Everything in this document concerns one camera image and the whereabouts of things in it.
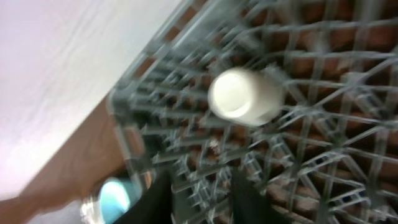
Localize light blue bowl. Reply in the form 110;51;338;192
98;177;142;224

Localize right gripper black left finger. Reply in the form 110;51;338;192
114;171;173;224

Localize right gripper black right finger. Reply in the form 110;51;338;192
229;168;290;224

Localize grey dishwasher rack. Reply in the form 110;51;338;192
108;0;397;223

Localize cream plastic cup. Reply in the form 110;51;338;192
208;67;285;126

